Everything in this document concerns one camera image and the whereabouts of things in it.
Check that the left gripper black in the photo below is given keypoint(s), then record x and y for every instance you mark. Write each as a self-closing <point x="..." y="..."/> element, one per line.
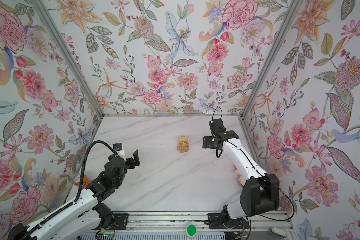
<point x="133" y="164"/>

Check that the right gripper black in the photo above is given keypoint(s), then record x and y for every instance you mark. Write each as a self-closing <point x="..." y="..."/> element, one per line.
<point x="207" y="143"/>

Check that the arched wood block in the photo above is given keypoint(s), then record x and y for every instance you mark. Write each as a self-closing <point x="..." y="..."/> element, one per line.
<point x="183" y="139"/>

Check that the printed wood block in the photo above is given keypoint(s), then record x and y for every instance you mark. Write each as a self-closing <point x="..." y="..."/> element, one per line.
<point x="183" y="144"/>

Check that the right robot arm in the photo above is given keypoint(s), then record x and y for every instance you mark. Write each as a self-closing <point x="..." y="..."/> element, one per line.
<point x="260" y="192"/>

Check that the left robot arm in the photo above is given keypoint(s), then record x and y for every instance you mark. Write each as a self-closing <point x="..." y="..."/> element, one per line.
<point x="87" y="210"/>

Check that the green round button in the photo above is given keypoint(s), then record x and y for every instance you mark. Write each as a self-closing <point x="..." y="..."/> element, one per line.
<point x="191" y="230"/>

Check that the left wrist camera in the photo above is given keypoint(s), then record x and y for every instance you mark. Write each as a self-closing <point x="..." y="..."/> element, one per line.
<point x="119" y="150"/>

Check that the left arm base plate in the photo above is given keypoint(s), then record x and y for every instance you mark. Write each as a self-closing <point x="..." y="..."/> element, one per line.
<point x="117" y="222"/>

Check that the right corner aluminium post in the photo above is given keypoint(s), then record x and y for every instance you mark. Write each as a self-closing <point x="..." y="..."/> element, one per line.
<point x="290" y="15"/>

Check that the corner aluminium post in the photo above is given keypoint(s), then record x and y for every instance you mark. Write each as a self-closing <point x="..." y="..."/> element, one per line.
<point x="51" y="27"/>
<point x="290" y="15"/>

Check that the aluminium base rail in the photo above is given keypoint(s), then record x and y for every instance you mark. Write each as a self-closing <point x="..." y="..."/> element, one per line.
<point x="163" y="222"/>

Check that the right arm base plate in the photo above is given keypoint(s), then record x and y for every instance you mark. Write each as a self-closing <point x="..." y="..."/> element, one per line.
<point x="217" y="221"/>

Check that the white device on rail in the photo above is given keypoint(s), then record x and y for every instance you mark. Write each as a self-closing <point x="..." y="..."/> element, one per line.
<point x="278" y="232"/>

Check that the left corner aluminium post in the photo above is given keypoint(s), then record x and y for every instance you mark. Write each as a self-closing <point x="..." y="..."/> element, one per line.
<point x="51" y="27"/>

